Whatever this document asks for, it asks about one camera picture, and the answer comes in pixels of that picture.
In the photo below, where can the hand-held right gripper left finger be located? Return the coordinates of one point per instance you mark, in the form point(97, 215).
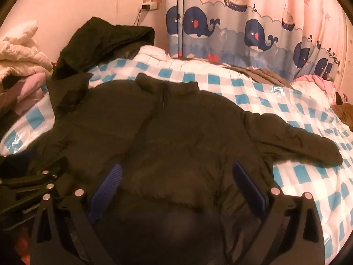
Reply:
point(106, 190)

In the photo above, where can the dark green puffer jacket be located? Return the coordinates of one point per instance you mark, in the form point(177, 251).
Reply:
point(179, 132)

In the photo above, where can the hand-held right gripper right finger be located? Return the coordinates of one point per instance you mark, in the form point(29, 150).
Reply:
point(249, 187)

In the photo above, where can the olive brown cloth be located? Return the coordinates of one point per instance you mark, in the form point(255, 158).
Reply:
point(344, 113)

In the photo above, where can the black hooded jacket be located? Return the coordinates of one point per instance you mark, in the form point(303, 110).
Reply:
point(104, 38)

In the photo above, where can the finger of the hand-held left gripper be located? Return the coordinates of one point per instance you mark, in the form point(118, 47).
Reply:
point(44, 172)
point(49, 186)

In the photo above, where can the whale print curtain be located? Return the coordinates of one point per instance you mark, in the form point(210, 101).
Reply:
point(234, 33)

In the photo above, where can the white duvet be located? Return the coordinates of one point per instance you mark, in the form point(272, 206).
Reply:
point(150, 53)

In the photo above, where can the pink cloth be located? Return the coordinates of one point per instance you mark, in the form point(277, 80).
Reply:
point(314, 81)

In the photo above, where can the blue white checked plastic sheet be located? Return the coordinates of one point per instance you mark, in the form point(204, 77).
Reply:
point(248, 93)

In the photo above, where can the brown quilted garment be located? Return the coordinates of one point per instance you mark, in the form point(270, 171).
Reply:
point(264, 74)

